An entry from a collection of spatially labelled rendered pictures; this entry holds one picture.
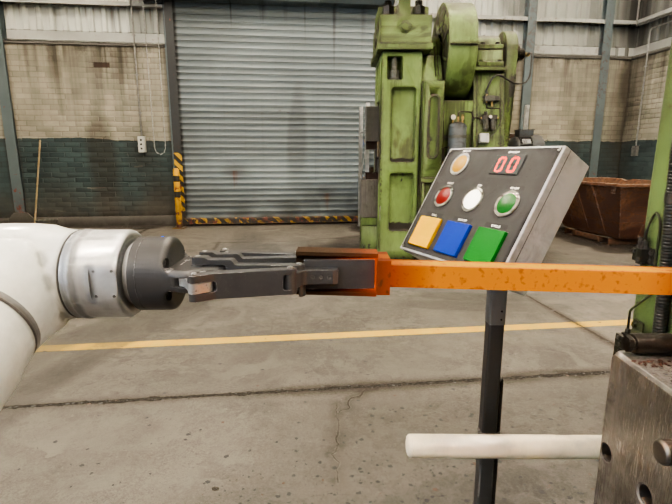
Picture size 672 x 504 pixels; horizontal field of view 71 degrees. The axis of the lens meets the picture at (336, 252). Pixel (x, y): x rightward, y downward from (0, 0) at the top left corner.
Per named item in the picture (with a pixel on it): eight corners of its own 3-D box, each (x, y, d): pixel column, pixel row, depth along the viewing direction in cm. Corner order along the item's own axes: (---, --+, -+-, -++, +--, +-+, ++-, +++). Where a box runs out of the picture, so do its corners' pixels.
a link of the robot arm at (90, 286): (64, 332, 44) (127, 331, 44) (51, 237, 42) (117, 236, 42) (110, 302, 53) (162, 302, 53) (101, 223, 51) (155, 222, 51)
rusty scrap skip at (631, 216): (612, 251, 594) (620, 184, 577) (533, 229, 779) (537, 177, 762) (697, 249, 609) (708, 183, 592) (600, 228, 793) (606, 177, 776)
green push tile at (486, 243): (487, 266, 88) (505, 230, 88) (461, 258, 95) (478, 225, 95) (493, 270, 89) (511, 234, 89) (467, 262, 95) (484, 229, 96)
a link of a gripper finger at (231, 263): (195, 253, 47) (189, 256, 45) (305, 254, 46) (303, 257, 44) (197, 292, 48) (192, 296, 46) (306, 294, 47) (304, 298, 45)
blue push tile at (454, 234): (453, 255, 97) (469, 224, 97) (432, 249, 104) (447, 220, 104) (459, 259, 97) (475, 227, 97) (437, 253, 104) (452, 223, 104)
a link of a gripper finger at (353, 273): (304, 258, 47) (303, 259, 46) (374, 257, 47) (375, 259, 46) (304, 287, 47) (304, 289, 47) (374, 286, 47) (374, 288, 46)
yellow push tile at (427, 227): (425, 248, 106) (440, 218, 106) (407, 242, 112) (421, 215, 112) (431, 251, 106) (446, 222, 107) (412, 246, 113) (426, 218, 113)
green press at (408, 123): (368, 265, 518) (372, -21, 461) (351, 245, 638) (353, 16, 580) (553, 260, 544) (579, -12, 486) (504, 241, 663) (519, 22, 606)
